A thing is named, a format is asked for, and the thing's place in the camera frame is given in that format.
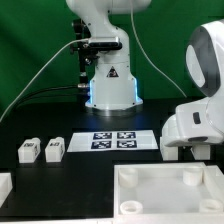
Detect white square tabletop tray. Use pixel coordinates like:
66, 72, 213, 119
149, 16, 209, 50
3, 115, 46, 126
114, 163, 224, 224

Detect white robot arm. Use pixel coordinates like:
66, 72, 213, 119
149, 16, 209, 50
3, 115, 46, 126
66, 0, 224, 147

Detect white sheet with markers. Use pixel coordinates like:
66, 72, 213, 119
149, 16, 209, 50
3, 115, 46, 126
68, 130, 158, 152

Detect black cables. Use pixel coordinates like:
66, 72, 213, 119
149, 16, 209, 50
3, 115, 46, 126
13, 84, 91, 109

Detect white cable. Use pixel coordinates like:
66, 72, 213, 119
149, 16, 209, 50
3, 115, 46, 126
0, 38, 88, 123

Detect white obstacle wall left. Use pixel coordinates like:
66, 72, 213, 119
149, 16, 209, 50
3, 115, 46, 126
0, 173, 13, 208

